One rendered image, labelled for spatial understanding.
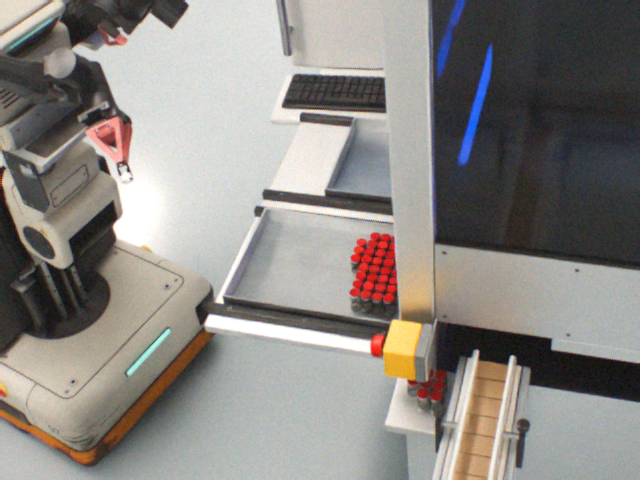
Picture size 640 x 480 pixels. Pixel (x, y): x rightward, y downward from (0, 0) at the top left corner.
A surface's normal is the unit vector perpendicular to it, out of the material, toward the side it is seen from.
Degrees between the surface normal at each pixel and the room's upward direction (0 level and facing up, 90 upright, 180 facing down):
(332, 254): 0
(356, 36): 90
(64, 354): 0
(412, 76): 90
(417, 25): 90
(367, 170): 0
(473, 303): 90
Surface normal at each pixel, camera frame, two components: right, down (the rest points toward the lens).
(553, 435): -0.28, 0.69
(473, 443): -0.10, -0.71
